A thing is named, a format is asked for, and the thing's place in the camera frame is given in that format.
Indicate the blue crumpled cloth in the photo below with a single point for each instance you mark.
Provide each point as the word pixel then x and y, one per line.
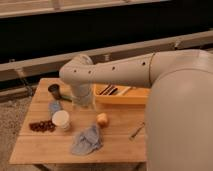
pixel 87 141

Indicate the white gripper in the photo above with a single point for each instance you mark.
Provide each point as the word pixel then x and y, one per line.
pixel 82 95

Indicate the metal utensil on table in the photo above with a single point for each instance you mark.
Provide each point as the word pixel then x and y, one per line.
pixel 134 134

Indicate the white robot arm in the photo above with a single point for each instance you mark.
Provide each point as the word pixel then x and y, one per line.
pixel 179 110

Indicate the yellow apple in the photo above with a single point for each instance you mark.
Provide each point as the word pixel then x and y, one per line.
pixel 102 120

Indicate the dark metal cup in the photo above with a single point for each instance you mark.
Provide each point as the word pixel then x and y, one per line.
pixel 54 89

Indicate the white paper cup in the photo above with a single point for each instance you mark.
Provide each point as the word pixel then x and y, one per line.
pixel 61 119

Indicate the yellow plastic tray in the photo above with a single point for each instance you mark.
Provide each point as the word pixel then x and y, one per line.
pixel 133 96

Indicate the cutlery in tray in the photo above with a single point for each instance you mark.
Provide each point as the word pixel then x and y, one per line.
pixel 109 90

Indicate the dark red grapes bunch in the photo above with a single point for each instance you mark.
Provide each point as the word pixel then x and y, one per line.
pixel 42 126

